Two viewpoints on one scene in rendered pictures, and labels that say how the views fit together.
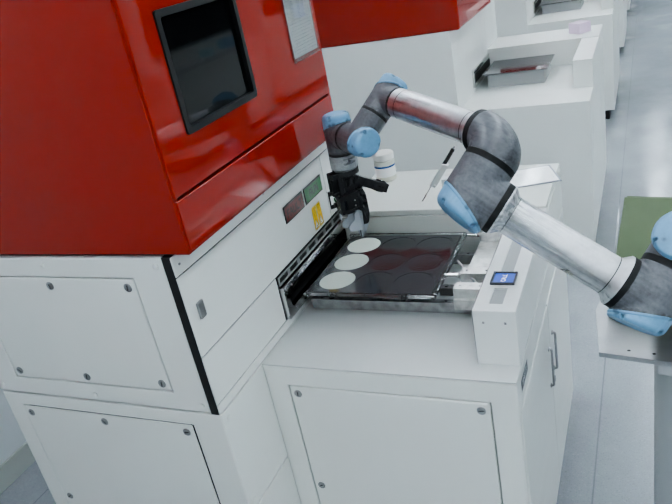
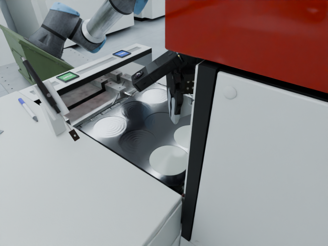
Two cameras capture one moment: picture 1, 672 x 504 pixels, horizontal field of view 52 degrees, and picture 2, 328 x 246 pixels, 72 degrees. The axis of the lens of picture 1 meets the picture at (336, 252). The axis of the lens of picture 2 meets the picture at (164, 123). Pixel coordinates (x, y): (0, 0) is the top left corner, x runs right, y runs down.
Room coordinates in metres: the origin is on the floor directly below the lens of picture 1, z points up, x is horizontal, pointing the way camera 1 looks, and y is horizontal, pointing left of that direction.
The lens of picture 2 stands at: (2.27, -0.03, 1.32)
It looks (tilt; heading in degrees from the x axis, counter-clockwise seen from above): 39 degrees down; 190
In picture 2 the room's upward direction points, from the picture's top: straight up
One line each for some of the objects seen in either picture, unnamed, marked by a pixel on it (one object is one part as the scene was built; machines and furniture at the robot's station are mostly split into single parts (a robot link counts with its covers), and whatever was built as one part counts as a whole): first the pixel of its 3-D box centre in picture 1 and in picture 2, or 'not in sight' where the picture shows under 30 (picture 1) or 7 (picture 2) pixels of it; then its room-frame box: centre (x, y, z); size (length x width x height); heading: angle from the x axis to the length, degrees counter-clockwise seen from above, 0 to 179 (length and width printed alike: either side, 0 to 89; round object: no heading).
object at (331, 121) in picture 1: (339, 133); not in sight; (1.80, -0.07, 1.27); 0.09 x 0.08 x 0.11; 24
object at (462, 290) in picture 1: (470, 290); (130, 80); (1.50, -0.31, 0.89); 0.08 x 0.03 x 0.03; 63
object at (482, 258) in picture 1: (484, 270); (101, 104); (1.64, -0.38, 0.87); 0.36 x 0.08 x 0.03; 153
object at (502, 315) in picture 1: (516, 278); (99, 81); (1.52, -0.43, 0.89); 0.55 x 0.09 x 0.14; 153
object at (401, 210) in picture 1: (453, 207); (18, 194); (2.04, -0.40, 0.89); 0.62 x 0.35 x 0.14; 63
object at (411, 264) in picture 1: (387, 262); (161, 122); (1.74, -0.13, 0.90); 0.34 x 0.34 x 0.01; 63
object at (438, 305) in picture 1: (398, 304); not in sight; (1.61, -0.13, 0.84); 0.50 x 0.02 x 0.03; 63
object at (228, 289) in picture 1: (276, 254); (267, 83); (1.67, 0.15, 1.02); 0.82 x 0.03 x 0.40; 153
